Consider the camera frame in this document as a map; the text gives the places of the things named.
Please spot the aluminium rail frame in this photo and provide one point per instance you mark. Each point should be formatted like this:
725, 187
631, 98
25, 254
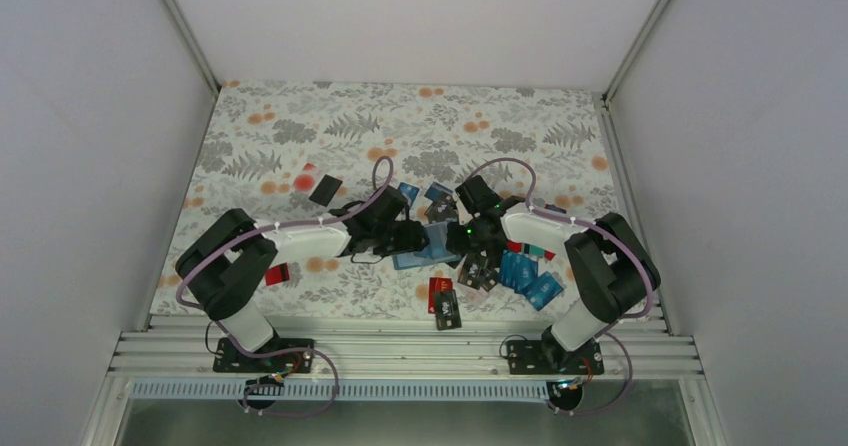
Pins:
401, 349

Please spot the black VIP card front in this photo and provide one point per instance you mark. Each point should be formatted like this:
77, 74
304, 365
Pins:
446, 310

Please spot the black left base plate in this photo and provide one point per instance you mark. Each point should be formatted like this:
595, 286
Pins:
229, 360

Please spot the white card with red circle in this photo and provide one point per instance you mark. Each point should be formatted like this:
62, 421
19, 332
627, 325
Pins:
307, 179

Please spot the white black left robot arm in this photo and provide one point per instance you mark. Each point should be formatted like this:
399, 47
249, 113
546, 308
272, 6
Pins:
221, 271

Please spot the black card with chip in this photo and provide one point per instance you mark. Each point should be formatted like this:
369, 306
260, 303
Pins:
477, 272

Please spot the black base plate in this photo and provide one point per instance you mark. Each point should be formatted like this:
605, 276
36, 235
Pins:
537, 357
229, 360

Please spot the teal leather card holder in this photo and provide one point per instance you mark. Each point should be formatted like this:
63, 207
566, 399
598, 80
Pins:
436, 252

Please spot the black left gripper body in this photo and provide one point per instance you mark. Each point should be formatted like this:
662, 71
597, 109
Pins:
391, 243

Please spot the blue card front left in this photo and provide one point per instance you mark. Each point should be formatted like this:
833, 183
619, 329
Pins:
410, 192

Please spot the red card under left arm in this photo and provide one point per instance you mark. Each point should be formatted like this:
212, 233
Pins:
277, 274

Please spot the red yellow logo card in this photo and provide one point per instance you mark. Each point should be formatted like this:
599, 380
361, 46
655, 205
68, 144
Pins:
437, 285

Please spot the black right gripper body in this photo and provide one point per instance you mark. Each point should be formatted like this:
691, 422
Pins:
470, 240

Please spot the blue card pile front right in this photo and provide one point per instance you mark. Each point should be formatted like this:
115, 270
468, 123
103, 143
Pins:
523, 276

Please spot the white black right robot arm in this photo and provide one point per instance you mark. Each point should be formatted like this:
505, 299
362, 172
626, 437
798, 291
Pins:
615, 277

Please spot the floral patterned table mat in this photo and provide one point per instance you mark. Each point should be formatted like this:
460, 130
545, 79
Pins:
263, 133

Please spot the black card near left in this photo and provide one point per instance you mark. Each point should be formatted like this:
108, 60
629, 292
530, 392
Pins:
325, 190

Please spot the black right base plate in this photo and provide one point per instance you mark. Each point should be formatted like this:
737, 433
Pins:
537, 357

